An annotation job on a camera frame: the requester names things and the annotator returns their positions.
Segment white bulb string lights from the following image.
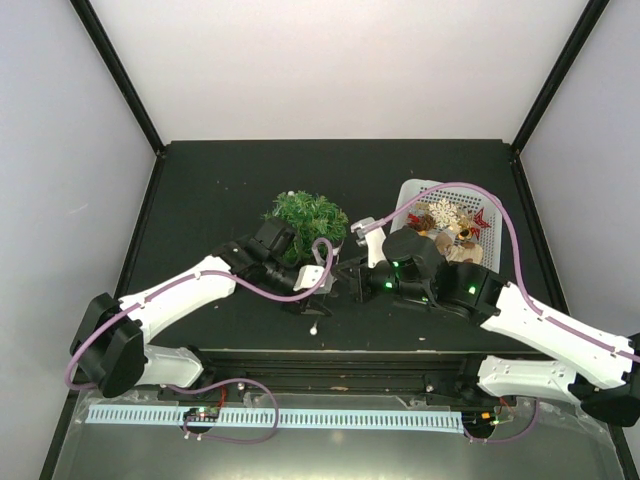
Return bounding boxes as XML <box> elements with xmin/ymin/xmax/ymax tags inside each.
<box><xmin>285</xmin><ymin>189</ymin><xmax>346</xmax><ymax>336</ymax></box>

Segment small green christmas tree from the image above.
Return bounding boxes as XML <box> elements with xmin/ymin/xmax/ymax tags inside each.
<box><xmin>263</xmin><ymin>190</ymin><xmax>349</xmax><ymax>264</ymax></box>

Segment white perforated plastic basket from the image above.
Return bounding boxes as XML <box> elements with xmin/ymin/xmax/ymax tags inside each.
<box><xmin>390</xmin><ymin>179</ymin><xmax>502</xmax><ymax>272</ymax></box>

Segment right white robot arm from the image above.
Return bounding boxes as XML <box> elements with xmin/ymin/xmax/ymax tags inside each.
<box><xmin>333</xmin><ymin>228</ymin><xmax>639</xmax><ymax>427</ymax></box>

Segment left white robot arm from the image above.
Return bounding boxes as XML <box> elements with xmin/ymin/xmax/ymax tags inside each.
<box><xmin>65</xmin><ymin>218</ymin><xmax>335</xmax><ymax>399</ymax></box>

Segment brown pine cone ornament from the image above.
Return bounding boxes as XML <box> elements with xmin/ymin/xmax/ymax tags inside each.
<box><xmin>407</xmin><ymin>214</ymin><xmax>436</xmax><ymax>236</ymax></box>

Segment gold snowflake ornament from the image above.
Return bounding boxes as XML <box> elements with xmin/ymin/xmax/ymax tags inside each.
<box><xmin>428</xmin><ymin>198</ymin><xmax>459</xmax><ymax>228</ymax></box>

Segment red star ornament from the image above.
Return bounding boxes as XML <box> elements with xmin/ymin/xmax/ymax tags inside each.
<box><xmin>472</xmin><ymin>208</ymin><xmax>492</xmax><ymax>231</ymax></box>

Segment right circuit board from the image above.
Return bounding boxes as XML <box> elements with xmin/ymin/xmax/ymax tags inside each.
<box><xmin>462</xmin><ymin>411</ymin><xmax>513</xmax><ymax>426</ymax></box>

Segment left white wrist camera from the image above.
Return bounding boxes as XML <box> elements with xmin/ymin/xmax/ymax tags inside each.
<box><xmin>293</xmin><ymin>265</ymin><xmax>334</xmax><ymax>295</ymax></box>

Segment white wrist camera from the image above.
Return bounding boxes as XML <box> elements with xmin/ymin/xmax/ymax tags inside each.
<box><xmin>350</xmin><ymin>217</ymin><xmax>386</xmax><ymax>269</ymax></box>
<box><xmin>293</xmin><ymin>265</ymin><xmax>334</xmax><ymax>295</ymax></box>

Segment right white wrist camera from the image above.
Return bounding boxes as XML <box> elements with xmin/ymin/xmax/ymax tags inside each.
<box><xmin>350</xmin><ymin>217</ymin><xmax>386</xmax><ymax>269</ymax></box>

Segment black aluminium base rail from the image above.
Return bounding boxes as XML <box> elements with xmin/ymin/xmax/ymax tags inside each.
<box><xmin>79</xmin><ymin>349</ymin><xmax>561</xmax><ymax>401</ymax></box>

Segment white slotted cable duct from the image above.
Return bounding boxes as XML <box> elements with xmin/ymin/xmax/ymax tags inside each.
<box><xmin>85</xmin><ymin>405</ymin><xmax>464</xmax><ymax>434</ymax></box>

